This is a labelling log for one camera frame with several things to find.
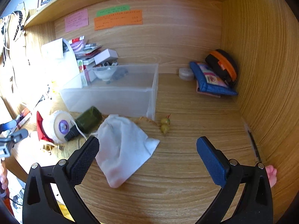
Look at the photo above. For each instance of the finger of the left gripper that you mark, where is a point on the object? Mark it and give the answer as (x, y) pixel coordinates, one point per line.
(15, 137)
(9, 127)

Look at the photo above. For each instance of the white round tape roll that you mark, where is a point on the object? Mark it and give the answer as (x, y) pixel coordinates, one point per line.
(57, 125)

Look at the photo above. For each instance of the white bowl with trinkets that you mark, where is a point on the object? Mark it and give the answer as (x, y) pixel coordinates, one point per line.
(104, 71)

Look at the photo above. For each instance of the small round white container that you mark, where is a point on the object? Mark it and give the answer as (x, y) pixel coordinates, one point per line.
(186, 74)

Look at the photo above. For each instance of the blue patterned pouch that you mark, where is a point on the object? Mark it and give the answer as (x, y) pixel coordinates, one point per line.
(209, 81)

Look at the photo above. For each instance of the black orange round case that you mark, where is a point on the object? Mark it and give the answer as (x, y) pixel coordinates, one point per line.
(224, 66)

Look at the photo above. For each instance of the small white cardboard box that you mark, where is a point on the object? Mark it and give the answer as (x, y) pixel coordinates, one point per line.
(107, 55)

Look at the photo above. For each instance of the green paper note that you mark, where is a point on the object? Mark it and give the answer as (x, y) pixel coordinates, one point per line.
(111, 10)

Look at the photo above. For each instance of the dark green spray bottle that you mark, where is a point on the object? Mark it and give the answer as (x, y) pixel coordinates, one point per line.
(84, 123)

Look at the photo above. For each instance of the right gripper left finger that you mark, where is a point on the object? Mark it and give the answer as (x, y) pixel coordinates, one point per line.
(39, 203)

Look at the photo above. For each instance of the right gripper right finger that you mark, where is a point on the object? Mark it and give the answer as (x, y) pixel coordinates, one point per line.
(255, 204)

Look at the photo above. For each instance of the pink notebook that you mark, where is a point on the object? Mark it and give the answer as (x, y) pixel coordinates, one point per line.
(204, 93)

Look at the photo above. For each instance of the white drawstring cloth pouch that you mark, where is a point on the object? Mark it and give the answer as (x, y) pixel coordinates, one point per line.
(123, 148)

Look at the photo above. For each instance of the black pen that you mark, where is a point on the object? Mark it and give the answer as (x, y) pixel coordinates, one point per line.
(256, 152)

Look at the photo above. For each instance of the orange paper note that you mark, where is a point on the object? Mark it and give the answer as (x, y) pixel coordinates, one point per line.
(124, 18)

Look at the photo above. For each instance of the person's hand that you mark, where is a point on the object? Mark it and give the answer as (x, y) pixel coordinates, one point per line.
(271, 173)

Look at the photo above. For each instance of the stack of packets and cards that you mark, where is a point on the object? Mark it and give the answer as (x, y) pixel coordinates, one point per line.
(84, 53)

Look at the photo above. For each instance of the white paper box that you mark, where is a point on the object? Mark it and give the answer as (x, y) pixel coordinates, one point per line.
(60, 65)

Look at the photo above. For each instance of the clear plastic storage bin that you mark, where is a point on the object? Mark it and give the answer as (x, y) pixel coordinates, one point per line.
(131, 92)

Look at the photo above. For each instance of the red fabric pouch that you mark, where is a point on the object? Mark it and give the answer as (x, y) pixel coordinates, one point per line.
(40, 130)

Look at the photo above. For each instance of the pink sticky note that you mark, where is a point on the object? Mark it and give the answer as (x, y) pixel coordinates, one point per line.
(76, 20)

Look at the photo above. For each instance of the green bead charm with cord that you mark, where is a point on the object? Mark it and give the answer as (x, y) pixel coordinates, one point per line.
(164, 123)

